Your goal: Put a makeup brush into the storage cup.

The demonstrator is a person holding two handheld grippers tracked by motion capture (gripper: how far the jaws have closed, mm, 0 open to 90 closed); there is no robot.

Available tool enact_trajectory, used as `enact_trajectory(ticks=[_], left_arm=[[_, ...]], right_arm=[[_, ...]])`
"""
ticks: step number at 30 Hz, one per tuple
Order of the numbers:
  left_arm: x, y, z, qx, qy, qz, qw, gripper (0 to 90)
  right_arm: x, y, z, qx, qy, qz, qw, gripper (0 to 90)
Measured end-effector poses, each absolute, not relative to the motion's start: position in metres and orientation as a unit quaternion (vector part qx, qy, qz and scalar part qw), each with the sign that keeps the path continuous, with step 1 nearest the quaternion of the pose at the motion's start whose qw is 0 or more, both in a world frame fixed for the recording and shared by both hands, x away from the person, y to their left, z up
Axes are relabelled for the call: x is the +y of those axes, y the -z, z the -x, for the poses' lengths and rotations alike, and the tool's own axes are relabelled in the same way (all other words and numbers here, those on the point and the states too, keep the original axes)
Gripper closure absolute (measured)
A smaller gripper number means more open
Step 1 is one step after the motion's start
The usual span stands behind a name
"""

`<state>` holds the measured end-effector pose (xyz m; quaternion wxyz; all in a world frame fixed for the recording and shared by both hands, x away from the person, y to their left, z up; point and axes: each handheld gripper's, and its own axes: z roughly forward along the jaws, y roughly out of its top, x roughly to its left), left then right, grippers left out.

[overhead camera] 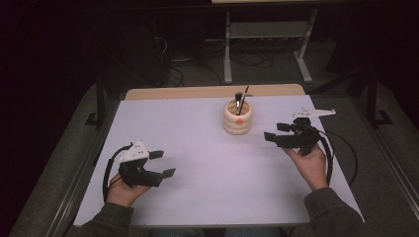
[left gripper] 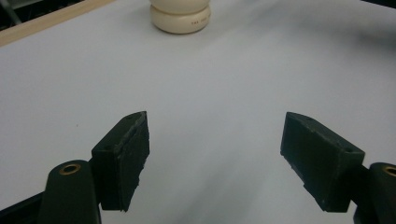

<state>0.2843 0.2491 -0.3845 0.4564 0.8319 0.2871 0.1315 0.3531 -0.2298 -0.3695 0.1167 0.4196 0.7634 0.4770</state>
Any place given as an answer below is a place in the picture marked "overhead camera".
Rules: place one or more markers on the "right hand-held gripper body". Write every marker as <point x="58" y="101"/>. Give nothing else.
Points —
<point x="301" y="138"/>

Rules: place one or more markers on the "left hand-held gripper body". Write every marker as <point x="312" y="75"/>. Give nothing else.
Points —
<point x="140" y="174"/>

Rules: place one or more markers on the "cream ribbed brush holder cup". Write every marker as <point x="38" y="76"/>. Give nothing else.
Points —
<point x="237" y="126"/>

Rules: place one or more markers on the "black fluffy makeup brush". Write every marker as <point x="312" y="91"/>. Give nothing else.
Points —
<point x="238" y="100"/>

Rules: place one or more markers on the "thin black spoolie brush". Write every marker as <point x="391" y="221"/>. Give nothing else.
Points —
<point x="244" y="95"/>

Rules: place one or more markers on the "person's left hand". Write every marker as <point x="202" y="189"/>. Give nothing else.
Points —
<point x="123" y="194"/>

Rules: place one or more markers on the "person's right hand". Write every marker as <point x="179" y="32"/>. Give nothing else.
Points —
<point x="311" y="168"/>

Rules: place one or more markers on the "white table cover board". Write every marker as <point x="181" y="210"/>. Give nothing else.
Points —
<point x="204" y="174"/>

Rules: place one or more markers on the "black metal stand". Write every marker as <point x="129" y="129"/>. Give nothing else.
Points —
<point x="100" y="102"/>
<point x="372" y="98"/>

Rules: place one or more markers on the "white metal stand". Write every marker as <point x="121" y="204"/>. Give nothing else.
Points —
<point x="268" y="29"/>

